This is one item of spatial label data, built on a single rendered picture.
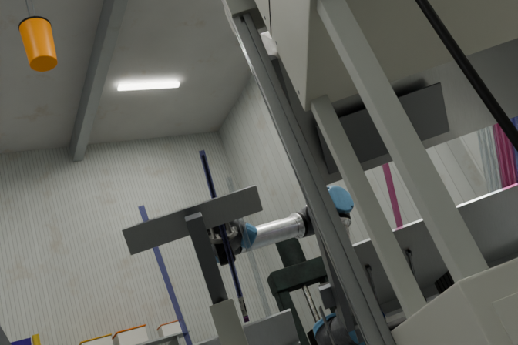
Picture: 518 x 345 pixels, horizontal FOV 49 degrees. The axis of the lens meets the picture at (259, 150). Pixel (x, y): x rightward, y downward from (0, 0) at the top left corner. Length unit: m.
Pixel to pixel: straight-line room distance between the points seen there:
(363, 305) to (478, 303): 0.42
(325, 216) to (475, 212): 0.60
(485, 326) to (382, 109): 0.25
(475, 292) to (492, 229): 0.99
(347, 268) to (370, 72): 0.42
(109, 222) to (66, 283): 1.47
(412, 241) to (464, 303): 0.89
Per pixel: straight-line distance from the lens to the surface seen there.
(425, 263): 1.54
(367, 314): 0.99
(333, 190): 1.98
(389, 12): 0.85
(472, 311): 0.60
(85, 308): 11.15
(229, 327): 1.39
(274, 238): 1.98
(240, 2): 1.24
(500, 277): 0.61
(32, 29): 7.72
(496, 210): 1.57
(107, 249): 11.59
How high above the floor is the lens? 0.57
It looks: 24 degrees up
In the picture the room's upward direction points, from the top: 22 degrees counter-clockwise
